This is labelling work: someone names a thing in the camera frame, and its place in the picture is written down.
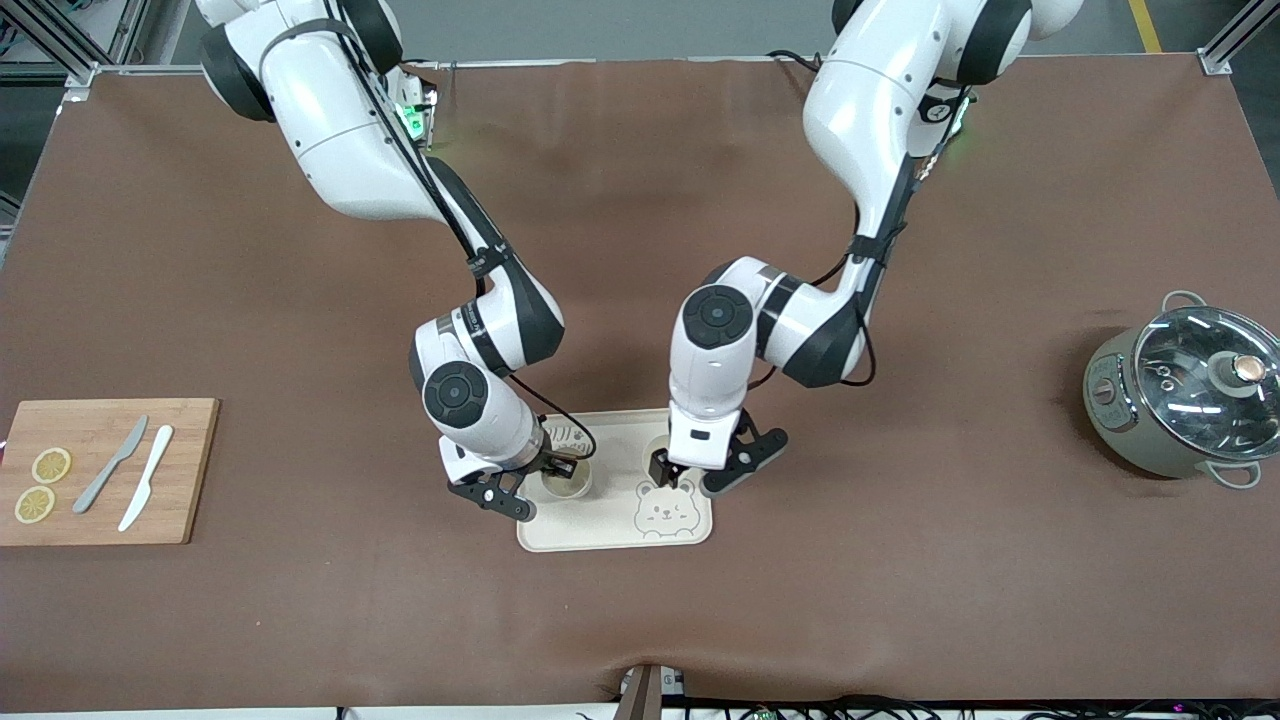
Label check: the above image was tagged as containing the cream bear print tray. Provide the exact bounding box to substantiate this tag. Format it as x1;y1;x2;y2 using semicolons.
516;407;714;553

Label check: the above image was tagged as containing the brown table mat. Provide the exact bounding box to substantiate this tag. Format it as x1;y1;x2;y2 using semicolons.
0;55;1280;713

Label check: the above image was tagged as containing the wooden cutting board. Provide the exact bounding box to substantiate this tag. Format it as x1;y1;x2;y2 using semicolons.
0;398;221;547

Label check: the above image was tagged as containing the white plastic knife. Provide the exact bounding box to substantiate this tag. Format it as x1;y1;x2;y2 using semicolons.
118;425;175;533

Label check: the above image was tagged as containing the grey plastic knife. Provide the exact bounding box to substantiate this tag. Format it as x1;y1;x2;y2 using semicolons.
72;415;150;515

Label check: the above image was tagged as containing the grey-green cooking pot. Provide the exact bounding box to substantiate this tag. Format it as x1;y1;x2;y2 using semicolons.
1083;290;1280;491

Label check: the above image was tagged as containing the glass pot lid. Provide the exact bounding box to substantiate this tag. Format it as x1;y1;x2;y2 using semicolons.
1133;305;1280;463

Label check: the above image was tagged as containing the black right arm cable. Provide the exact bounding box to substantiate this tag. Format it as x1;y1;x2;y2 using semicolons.
320;10;599;467

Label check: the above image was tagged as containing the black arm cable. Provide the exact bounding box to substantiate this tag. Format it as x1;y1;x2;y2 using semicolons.
745;90;976;391
320;10;599;467

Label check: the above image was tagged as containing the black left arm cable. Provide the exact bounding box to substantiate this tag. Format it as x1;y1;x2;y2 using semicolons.
745;90;976;391

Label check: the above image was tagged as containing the grey table edge bracket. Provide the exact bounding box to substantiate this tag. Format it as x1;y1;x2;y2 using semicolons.
615;662;689;720

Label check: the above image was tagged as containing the aluminium frame profile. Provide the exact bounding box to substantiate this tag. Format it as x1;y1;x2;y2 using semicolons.
1200;0;1267;76
0;0;151;91

